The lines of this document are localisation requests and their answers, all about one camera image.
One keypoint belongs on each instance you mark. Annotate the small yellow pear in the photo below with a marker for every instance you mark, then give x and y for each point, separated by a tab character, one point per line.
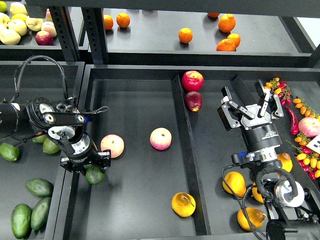
257	196

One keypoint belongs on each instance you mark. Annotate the orange cherry tomato sprig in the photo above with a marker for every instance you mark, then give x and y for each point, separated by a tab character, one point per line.
304	109

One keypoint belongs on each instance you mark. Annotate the orange under shelf edge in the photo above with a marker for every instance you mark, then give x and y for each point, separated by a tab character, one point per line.
213	14

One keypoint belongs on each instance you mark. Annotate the red chili pepper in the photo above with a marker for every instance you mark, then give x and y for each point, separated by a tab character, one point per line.
294	124

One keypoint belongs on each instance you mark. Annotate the cherry tomato bunch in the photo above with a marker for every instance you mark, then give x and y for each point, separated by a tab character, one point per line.
280	88
308	159

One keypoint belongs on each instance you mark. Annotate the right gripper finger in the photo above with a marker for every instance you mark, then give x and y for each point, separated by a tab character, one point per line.
269	102
231	113

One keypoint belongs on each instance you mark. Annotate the pink peach right bin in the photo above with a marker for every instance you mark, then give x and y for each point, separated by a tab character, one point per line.
309	126

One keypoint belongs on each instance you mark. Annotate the large orange upper right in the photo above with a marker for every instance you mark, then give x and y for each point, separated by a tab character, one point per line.
227	23

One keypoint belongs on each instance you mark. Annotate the orange shelf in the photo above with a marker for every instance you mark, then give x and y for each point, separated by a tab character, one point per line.
236	38
185	35
226	45

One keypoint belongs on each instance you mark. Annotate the orange centre shelf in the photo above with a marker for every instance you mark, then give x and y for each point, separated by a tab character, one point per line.
185	35

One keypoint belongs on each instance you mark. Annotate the yellow pear with brown tip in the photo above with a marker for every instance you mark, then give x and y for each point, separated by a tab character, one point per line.
286	161

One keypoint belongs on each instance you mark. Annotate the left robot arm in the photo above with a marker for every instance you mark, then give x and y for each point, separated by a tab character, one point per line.
60	121

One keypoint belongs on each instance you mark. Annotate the pink apple centre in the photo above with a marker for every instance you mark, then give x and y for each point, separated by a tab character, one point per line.
160	138

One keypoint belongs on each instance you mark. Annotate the upper cherry tomato bunch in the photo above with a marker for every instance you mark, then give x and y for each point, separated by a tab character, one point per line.
280	88

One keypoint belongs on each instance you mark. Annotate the lower cherry tomato bunch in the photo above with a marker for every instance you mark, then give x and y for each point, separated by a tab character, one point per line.
308	159

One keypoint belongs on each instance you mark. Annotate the bright red apple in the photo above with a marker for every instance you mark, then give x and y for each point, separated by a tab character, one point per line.
192	81

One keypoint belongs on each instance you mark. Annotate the green avocado beside upper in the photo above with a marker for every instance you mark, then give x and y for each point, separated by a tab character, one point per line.
49	147

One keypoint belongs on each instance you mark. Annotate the yellow pear bottom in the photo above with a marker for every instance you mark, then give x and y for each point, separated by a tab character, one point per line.
256	216

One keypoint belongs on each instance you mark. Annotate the black upper left tray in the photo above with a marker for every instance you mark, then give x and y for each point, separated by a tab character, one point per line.
28	47

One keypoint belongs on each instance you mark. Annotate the black centre display bin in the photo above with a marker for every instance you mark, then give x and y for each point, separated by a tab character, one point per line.
134	201

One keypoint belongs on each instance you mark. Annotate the black left display bin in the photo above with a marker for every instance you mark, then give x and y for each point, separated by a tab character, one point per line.
39	79

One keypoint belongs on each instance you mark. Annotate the black bin divider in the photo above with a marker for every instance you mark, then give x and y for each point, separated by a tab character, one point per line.
274	183
189	157

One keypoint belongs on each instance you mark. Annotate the dark red apple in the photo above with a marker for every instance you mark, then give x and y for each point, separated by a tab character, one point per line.
193	101

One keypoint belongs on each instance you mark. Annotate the black top shelf beam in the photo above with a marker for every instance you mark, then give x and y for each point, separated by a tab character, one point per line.
282	8

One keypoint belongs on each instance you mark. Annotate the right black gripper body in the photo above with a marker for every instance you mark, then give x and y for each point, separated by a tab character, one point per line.
260	132

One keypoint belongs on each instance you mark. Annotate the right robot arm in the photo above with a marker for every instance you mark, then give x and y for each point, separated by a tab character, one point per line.
292	211

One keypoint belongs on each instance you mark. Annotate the black bin divider left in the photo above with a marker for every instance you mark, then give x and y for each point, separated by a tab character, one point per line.
189	157

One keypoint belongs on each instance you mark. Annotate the pink apple left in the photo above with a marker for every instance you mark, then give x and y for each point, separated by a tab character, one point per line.
114	143

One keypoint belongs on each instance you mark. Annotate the dark green avocado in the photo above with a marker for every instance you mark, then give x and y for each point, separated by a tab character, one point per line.
94	175

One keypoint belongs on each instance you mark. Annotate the black bin divider right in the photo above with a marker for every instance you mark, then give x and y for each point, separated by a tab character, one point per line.
274	183

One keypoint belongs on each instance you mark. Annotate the green avocado upper left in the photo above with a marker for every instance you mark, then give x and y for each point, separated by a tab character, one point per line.
39	139

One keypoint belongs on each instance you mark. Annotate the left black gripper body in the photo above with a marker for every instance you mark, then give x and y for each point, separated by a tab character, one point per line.
87	157

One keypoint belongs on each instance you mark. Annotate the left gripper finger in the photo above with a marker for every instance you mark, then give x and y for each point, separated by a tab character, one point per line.
82	172
103	169

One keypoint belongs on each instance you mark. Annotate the orange front right shelf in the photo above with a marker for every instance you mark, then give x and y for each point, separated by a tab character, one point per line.
226	45

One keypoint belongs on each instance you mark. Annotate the black upper shelf tray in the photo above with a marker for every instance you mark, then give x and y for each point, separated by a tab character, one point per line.
266	41

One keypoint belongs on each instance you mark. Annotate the black display bin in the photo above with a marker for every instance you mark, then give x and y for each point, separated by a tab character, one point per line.
134	201
39	79

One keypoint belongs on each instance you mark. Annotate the green lime fruit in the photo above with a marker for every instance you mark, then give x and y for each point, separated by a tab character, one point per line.
9	152

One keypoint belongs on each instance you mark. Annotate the dark avocado in left bin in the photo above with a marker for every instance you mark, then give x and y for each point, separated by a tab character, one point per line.
39	187

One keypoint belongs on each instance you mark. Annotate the pink apple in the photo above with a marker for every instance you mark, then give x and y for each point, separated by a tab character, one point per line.
114	143
160	138

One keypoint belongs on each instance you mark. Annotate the white label card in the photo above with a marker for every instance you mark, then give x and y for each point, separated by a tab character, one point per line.
314	144

